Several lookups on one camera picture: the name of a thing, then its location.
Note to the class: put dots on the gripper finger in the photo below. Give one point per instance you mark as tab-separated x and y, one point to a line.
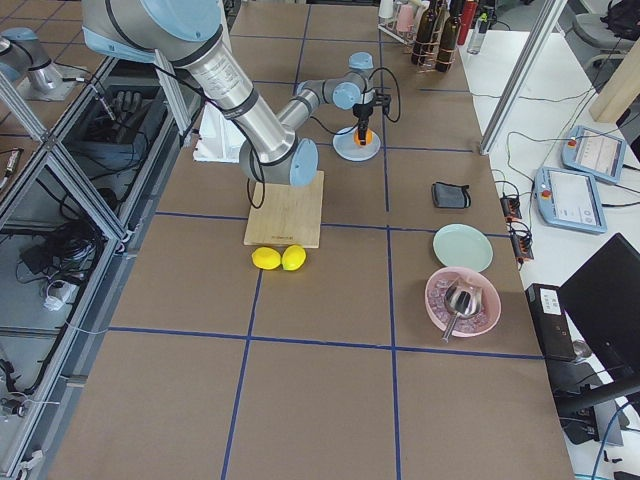
362	132

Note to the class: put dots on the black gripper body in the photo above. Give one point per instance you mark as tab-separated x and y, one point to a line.
362	111

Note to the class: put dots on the orange mandarin fruit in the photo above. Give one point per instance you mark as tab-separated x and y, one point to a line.
370	138

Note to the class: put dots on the light blue plate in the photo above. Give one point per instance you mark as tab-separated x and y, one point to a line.
347	145

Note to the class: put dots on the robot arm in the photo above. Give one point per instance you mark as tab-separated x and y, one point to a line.
190	35
26	64

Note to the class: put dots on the light green plate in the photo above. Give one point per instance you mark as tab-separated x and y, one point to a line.
460	245

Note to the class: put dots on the dark wine bottle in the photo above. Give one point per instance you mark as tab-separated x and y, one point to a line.
424	33
449	37

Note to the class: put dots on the folded grey cloth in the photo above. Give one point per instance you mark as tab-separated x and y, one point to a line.
450	196

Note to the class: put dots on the wooden cutting board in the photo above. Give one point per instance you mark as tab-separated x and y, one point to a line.
288	215

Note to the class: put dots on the upper yellow lemon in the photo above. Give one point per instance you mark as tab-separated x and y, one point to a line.
293	257

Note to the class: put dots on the yellow lemon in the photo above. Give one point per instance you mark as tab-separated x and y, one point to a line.
266	258
293	257

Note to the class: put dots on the lower yellow lemon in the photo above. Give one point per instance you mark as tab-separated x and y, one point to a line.
266	258

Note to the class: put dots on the black power strip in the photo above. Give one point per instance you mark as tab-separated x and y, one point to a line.
520	234

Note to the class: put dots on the metal scoop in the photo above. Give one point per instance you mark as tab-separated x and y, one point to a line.
463	300

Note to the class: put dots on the pink bowl with ice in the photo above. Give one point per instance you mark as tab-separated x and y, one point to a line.
481	323

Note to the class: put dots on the near teach pendant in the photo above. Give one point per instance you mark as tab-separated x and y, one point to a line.
569	199

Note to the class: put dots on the teach pendant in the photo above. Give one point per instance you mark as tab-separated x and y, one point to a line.
597	153
569	199

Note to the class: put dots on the far teach pendant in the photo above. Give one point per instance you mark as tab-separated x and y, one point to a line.
597	153

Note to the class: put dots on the black box device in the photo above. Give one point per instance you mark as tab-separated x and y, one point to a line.
550	322

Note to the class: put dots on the black monitor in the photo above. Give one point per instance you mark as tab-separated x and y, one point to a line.
602	300

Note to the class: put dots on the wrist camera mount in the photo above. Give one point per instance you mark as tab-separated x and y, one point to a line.
383	101

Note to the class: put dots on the copper wire bottle rack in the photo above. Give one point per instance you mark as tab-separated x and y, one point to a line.
429	51

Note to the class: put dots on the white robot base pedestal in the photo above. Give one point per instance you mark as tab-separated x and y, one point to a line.
219	140

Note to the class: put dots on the aluminium frame post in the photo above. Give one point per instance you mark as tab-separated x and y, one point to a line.
536	41

